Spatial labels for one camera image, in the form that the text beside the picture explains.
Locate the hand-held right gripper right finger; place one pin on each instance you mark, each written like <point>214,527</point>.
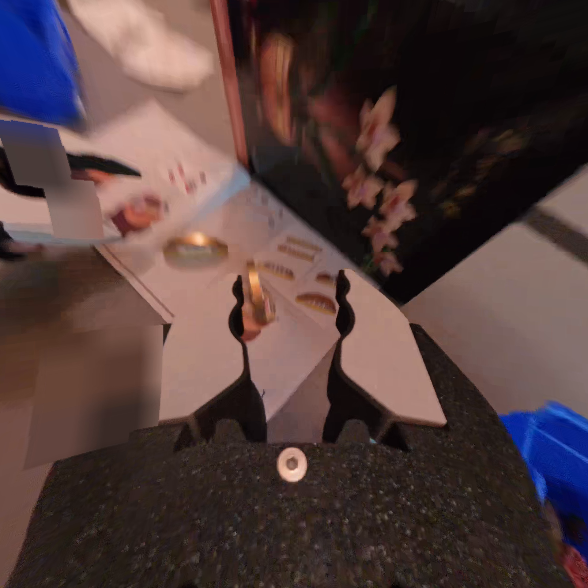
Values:
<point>386,358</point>

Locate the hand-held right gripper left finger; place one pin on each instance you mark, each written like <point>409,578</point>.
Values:
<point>197,367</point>

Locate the brick pot model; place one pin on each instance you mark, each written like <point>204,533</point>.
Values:
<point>138,216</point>

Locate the white paper sheet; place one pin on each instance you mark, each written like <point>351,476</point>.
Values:
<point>147,41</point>

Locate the white instruction booklet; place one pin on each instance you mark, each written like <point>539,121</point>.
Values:
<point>248,239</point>

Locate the black flower print box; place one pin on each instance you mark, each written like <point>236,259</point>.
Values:
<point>413,119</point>

